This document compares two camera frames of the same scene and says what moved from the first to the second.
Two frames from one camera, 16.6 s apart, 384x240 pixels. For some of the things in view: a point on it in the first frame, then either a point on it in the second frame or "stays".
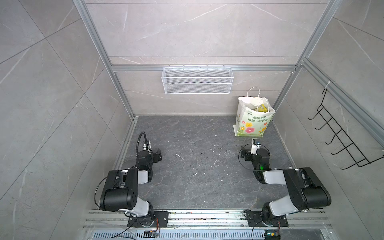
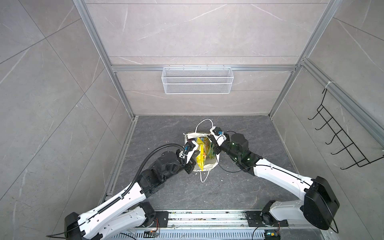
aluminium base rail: x=206 y=225 stays
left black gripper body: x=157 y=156 → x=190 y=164
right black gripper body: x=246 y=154 → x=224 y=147
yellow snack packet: x=262 y=108 → x=200 y=157
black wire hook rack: x=337 y=130 stays
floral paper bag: x=254 y=115 → x=208 y=155
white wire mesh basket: x=198 y=80 stays
